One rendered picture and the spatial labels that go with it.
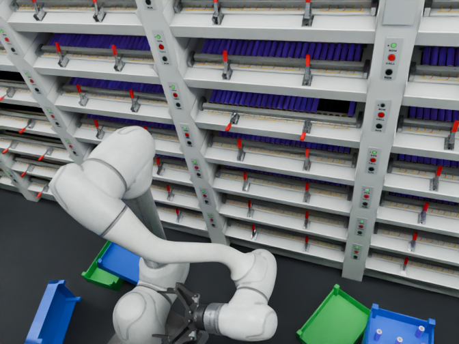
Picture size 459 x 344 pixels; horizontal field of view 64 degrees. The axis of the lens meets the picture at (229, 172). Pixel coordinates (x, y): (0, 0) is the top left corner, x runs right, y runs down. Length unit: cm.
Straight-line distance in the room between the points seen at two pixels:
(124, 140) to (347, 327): 130
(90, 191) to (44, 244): 162
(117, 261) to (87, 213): 119
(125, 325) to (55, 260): 114
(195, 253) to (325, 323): 95
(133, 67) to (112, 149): 52
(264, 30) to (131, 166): 53
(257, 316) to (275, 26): 80
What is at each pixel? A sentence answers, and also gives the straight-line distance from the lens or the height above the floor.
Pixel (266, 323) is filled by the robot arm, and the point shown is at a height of 72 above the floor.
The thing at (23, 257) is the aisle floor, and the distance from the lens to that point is 257.
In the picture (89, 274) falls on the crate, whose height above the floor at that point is 3.
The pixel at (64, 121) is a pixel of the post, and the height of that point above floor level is 79.
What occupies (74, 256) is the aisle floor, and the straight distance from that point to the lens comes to 238.
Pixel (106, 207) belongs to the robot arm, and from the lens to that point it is 95.
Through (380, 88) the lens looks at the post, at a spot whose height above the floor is 109.
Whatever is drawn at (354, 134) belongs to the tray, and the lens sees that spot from 130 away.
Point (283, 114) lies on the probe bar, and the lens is 133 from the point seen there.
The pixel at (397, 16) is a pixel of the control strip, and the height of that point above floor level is 130.
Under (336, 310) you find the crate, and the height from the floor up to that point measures 0.
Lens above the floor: 173
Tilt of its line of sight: 45 degrees down
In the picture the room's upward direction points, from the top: 12 degrees counter-clockwise
